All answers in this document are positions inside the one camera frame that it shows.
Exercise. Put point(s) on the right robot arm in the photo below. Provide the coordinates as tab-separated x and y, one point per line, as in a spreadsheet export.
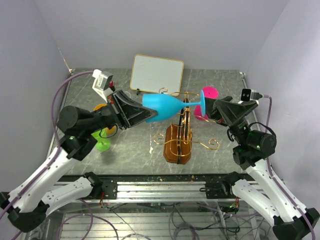
289	218

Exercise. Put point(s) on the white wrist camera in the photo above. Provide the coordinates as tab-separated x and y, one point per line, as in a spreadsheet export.
250	95
102	83

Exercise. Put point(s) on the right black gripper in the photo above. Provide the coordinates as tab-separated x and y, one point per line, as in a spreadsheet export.
226	112

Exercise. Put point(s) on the gold framed whiteboard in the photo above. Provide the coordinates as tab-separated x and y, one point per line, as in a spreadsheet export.
150	74

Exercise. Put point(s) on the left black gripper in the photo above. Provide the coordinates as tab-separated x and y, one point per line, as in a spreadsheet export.
126	112

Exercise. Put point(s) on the pink wine glass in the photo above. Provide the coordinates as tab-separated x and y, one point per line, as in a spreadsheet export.
209	92

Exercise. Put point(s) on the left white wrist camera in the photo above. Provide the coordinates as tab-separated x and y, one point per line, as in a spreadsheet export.
102	83

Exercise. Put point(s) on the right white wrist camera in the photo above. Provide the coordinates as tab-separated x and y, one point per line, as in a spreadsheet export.
250	95

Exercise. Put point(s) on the gold wire glass rack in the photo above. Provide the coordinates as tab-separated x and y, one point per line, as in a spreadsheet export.
178	138

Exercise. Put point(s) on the orange wine glass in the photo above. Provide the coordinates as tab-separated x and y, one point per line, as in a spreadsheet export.
108	130

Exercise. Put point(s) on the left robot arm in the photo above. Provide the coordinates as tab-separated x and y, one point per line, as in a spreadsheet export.
30	203

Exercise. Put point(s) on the green wine glass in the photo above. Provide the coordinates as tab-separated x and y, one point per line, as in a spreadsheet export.
103	143

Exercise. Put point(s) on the red black stamp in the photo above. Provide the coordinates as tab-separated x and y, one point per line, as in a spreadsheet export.
111	86

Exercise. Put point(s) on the blue wine glass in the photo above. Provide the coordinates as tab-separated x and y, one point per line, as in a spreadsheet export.
167	106

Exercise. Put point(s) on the aluminium frame rail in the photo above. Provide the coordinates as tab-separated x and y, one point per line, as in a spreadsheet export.
161	191

